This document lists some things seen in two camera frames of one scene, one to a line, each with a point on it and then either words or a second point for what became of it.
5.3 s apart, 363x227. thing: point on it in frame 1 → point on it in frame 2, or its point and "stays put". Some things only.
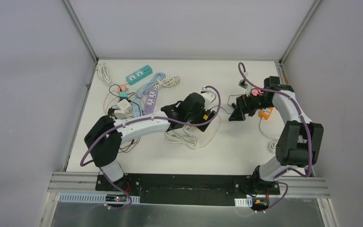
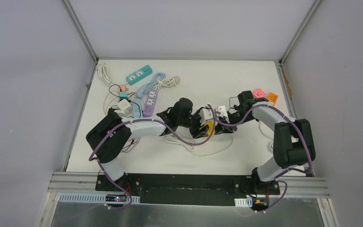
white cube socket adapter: x=125 y=105 stays put
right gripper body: x=253 y=103 → x=232 y=118
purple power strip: x=151 y=102 stays put
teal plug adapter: x=123 y=95 stays put
